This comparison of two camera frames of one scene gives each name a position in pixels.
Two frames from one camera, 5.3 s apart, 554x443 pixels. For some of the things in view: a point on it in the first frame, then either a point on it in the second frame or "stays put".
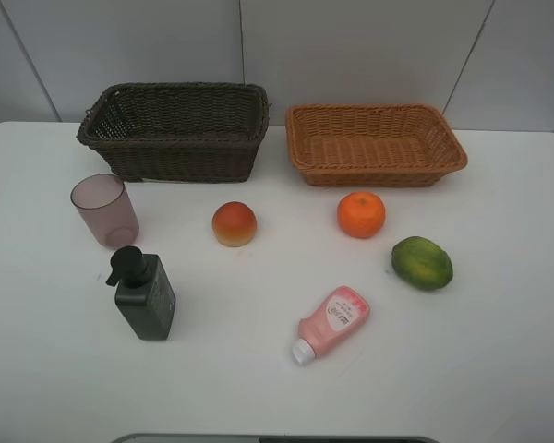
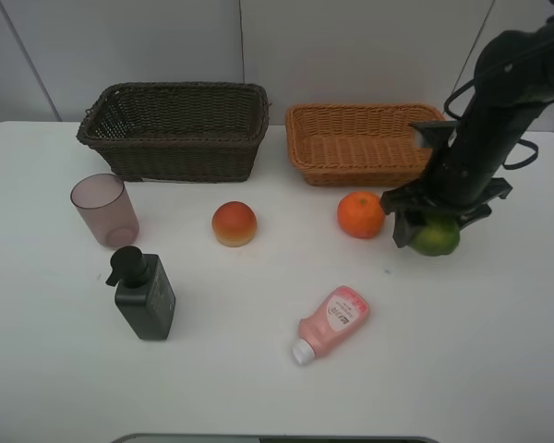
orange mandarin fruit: [361, 214] stays put
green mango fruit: [423, 262] -> [438, 236]
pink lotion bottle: [328, 329] stays put
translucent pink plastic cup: [104, 205] stays put
